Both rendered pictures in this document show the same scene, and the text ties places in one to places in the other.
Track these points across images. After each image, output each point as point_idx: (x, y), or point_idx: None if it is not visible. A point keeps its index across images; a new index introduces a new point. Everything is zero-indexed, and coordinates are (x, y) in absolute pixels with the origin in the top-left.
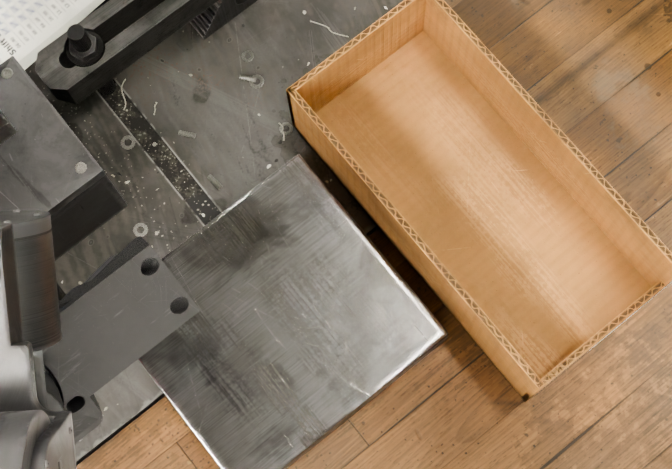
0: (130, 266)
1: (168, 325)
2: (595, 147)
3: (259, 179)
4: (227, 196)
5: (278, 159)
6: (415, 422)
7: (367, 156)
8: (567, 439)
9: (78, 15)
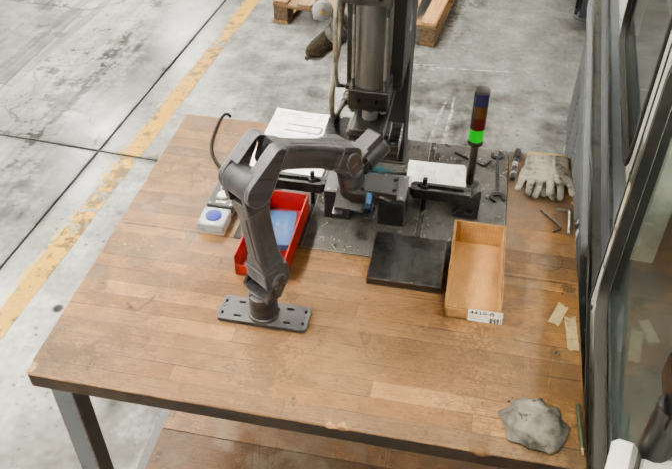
0: (393, 177)
1: (389, 192)
2: (514, 292)
3: None
4: None
5: None
6: (415, 300)
7: (461, 255)
8: (443, 328)
9: None
